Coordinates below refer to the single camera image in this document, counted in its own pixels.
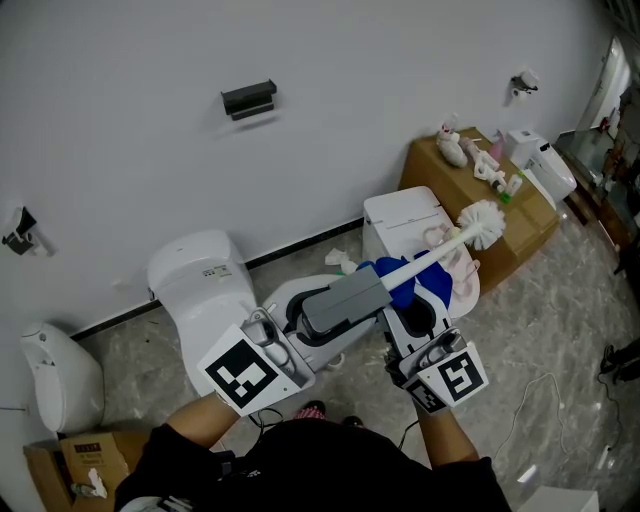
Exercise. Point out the crumpled white tissue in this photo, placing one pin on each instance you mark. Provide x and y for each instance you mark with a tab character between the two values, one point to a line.
340	259

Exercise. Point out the crumpled cardboard box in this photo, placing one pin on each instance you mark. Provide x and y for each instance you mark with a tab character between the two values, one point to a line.
125	450

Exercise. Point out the white glossy fixture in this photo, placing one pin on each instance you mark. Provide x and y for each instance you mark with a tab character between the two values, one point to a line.
560	500

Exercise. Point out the blue cleaning cloth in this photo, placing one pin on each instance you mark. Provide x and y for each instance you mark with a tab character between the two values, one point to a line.
400	295

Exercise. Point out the white door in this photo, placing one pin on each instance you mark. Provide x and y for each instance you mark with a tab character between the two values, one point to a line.
602	85

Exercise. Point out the large cardboard box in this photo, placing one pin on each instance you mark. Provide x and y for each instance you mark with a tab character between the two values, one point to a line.
530	235

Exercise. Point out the black shoe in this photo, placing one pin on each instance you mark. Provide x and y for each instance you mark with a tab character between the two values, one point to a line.
316	406
352	421

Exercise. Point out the white paper wad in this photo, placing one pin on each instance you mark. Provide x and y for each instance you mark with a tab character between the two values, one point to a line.
97	482

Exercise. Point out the plastic water bottle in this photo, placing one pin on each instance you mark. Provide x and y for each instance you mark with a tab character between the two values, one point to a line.
80	490

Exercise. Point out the small black paper holder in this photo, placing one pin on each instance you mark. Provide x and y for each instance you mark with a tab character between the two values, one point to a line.
526	80

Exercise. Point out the dark raised platform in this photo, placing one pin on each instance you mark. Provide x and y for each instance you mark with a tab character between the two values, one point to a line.
590	165

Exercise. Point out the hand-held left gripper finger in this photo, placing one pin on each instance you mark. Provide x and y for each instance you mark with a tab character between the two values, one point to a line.
335	347
292	287

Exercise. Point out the person's right forearm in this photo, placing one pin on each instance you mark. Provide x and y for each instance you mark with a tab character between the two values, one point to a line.
445	440

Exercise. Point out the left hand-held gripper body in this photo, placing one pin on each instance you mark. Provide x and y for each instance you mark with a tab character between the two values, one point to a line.
245	375

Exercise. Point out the black wall shelf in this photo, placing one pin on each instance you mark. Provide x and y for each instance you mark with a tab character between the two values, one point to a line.
248	97

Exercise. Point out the white wall-mounted urinal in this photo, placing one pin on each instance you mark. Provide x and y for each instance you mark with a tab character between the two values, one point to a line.
65	380

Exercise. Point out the white tankless toilet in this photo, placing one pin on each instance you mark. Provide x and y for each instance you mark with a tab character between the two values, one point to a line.
400	215

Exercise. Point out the white square-tank toilet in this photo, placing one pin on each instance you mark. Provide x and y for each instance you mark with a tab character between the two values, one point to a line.
522	145

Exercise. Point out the person in black shirt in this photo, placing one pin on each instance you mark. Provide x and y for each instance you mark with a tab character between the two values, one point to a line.
325	475

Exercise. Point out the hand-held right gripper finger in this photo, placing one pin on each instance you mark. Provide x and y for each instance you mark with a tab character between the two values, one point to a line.
435	320
397	335

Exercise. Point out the person's left forearm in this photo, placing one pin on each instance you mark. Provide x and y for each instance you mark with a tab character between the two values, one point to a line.
200	420

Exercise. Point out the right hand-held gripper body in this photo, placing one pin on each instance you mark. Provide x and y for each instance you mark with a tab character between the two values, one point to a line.
450	380

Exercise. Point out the white power strip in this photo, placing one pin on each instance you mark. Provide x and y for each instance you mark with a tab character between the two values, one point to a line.
604	457

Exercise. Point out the pink spray bottle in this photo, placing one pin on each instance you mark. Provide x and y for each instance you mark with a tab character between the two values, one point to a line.
497	147

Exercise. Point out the red checked trousers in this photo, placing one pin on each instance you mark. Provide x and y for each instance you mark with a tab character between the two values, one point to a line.
307	416

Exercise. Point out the white bottle green cap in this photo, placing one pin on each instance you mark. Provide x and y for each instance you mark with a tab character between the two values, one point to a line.
512	186

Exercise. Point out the white elongated toilet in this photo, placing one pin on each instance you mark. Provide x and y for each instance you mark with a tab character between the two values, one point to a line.
210	290

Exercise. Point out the black toilet paper holder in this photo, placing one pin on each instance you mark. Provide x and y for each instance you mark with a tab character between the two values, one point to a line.
22	232

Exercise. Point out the clear tall bottle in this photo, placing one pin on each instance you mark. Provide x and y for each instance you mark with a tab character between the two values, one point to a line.
451	122

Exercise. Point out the blue towel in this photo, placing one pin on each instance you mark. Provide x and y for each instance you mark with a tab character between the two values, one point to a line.
440	280

